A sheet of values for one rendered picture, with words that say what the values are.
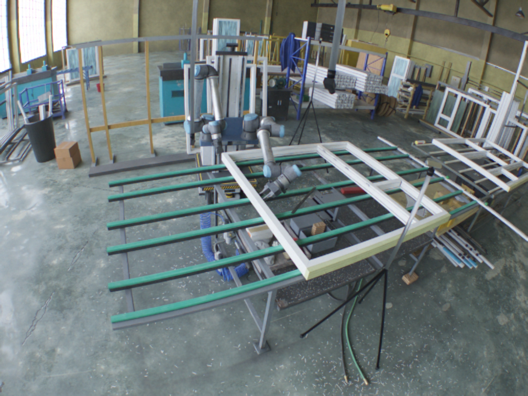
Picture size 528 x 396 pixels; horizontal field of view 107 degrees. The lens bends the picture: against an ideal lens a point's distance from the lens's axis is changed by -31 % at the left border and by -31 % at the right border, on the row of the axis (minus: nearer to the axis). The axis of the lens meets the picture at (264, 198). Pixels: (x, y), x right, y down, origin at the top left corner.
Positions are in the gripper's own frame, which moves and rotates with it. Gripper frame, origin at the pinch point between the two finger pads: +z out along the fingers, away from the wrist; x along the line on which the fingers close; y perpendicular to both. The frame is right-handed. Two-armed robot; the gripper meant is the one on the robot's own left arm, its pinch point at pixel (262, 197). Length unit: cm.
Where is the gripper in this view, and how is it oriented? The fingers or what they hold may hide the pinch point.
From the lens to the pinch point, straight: 203.6
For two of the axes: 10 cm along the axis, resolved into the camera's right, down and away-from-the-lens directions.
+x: 4.2, 5.4, -7.3
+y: -4.4, -5.8, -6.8
